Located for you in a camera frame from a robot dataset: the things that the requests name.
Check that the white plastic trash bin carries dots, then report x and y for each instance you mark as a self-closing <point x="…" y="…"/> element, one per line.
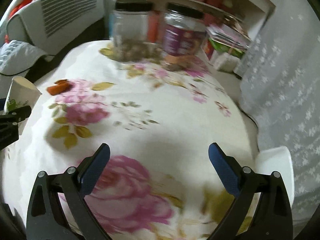
<point x="278" y="159"/>

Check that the orange peel scrap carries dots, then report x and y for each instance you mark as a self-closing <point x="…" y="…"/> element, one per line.
<point x="59" y="87"/>

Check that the white embroidered lace curtain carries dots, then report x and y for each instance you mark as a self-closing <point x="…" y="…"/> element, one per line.
<point x="280" y="92"/>

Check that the floral paper cup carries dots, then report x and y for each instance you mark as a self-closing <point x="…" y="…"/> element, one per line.
<point x="21" y="93"/>

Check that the purple label jar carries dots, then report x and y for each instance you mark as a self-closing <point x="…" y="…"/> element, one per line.
<point x="183" y="31"/>

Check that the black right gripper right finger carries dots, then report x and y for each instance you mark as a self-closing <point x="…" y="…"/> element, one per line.
<point x="261" y="207"/>

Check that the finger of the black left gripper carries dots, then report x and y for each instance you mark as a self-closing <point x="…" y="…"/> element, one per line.
<point x="9" y="132"/>

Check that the clear jar black lid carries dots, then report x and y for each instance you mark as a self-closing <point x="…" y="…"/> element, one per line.
<point x="130" y="25"/>

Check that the grey quilted cloth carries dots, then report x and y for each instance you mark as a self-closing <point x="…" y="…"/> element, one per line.
<point x="17" y="57"/>

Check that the white fluffy mat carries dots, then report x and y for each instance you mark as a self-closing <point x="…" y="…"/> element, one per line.
<point x="226" y="63"/>

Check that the red stuffed toy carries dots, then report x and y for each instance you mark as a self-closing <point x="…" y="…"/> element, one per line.
<point x="14" y="7"/>

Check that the floral white tablecloth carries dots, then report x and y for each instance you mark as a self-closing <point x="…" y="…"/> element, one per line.
<point x="159" y="182"/>

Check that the white slatted air appliance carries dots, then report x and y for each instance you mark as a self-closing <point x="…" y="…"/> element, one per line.
<point x="52" y="24"/>

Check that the stack of colourful papers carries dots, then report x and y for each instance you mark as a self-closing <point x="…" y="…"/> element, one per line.
<point x="224" y="39"/>

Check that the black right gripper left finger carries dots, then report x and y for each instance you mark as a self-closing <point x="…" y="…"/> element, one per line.
<point x="57" y="208"/>

